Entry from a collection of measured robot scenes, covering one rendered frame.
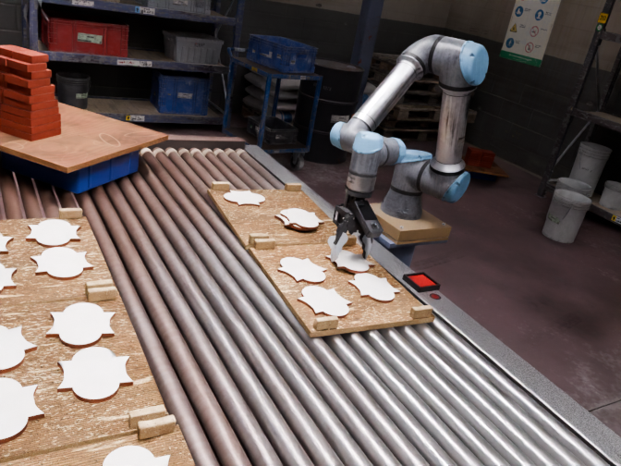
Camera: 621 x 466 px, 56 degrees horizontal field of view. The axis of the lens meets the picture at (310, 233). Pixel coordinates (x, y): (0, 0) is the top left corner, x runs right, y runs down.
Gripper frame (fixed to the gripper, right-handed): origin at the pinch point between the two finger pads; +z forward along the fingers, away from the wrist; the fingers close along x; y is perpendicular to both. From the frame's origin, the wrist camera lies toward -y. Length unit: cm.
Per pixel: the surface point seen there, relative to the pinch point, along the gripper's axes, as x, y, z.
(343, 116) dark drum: -194, 346, 20
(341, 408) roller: 29, -50, 7
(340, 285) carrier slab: 8.4, -10.4, 2.1
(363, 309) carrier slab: 8.0, -21.9, 2.9
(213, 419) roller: 53, -47, 7
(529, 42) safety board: -437, 382, -71
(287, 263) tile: 18.7, 1.1, 0.5
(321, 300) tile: 17.8, -17.5, 1.9
